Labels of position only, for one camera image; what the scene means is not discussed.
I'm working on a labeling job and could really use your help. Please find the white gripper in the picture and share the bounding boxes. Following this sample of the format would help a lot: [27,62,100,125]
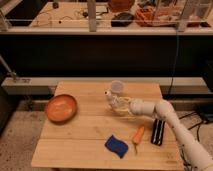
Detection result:
[113,97,155,117]

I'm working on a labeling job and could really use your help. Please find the small clear plastic bottle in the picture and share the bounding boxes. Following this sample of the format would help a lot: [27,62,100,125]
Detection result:
[105,90,128,109]

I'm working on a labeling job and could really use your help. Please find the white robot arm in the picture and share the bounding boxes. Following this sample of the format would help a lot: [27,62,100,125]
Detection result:
[111,97,213,171]

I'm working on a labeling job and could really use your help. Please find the translucent plastic cup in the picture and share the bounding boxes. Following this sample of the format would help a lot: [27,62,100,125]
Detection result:
[110,80,124,96]

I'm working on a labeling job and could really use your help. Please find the orange carrot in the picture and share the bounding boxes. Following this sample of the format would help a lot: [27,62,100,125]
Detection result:
[132,126,145,153]

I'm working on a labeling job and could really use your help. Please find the blue sponge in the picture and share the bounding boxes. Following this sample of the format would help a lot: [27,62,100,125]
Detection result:
[105,135,129,158]

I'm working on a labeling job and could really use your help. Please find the black rectangular block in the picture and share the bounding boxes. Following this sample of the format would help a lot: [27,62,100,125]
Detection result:
[151,119,165,146]

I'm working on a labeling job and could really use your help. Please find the orange bowl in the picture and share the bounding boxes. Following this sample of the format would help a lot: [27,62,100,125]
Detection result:
[45,94,77,122]

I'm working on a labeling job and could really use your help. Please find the black object on bench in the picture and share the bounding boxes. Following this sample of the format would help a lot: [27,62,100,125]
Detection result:
[111,12,134,27]

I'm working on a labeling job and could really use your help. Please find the orange crate on bench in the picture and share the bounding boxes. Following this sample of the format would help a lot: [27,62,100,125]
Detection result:
[134,7,201,28]

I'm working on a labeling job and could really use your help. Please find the black floor cables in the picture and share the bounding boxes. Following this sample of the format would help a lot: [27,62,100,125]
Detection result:
[176,109,209,171]

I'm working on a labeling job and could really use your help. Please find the wooden post on bench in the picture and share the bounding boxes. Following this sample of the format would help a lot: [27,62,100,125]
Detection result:
[87,0,97,32]

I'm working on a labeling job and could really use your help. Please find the blue hanging cable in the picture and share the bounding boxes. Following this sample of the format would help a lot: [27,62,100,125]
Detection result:
[166,31,181,98]

